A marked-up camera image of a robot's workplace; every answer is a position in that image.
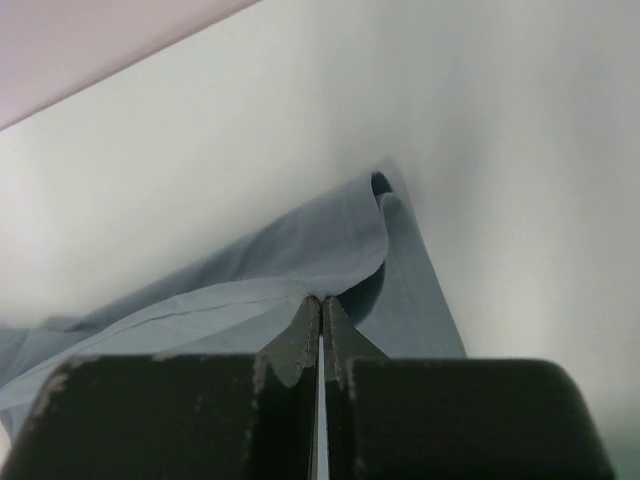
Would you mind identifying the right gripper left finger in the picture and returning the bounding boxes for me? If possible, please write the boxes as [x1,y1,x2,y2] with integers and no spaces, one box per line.
[9,297,320,479]

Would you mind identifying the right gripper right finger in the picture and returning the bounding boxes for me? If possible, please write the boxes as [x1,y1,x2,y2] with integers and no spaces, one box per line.
[322,297,615,479]

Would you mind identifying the grey-blue t shirt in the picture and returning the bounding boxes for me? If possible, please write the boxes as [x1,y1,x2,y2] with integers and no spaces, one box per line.
[1,162,465,438]

